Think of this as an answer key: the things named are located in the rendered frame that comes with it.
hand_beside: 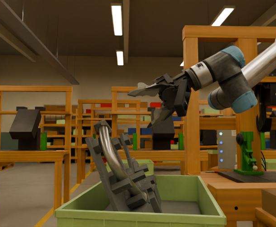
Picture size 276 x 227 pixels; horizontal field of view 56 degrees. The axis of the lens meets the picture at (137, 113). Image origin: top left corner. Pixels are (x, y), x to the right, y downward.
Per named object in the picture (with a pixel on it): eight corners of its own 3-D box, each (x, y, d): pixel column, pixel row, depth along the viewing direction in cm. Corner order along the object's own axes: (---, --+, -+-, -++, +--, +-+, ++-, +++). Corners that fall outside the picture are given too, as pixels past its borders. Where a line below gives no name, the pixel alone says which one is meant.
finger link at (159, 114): (151, 122, 90) (165, 100, 86) (156, 132, 85) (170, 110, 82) (143, 119, 89) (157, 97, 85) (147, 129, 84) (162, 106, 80)
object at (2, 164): (0, 170, 833) (1, 156, 836) (-27, 171, 825) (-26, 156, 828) (14, 166, 952) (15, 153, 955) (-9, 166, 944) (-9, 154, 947)
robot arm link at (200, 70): (215, 87, 79) (208, 65, 74) (201, 94, 80) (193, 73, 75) (204, 76, 85) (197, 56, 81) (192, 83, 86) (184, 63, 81)
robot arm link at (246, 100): (246, 105, 87) (230, 76, 87) (265, 101, 76) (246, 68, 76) (226, 116, 86) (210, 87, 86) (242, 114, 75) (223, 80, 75)
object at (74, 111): (113, 163, 1051) (113, 107, 1069) (37, 163, 1037) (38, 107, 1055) (114, 161, 1105) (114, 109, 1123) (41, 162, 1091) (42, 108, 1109)
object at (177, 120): (186, 171, 823) (185, 100, 841) (89, 171, 809) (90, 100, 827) (182, 169, 877) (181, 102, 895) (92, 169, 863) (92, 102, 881)
